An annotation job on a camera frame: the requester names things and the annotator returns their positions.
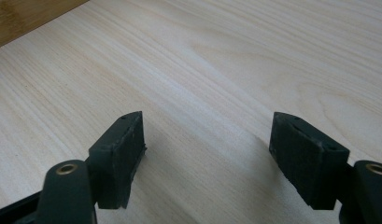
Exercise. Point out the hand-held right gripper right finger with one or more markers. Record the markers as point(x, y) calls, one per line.
point(307, 161)

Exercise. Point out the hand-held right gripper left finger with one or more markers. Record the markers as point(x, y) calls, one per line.
point(115, 161)

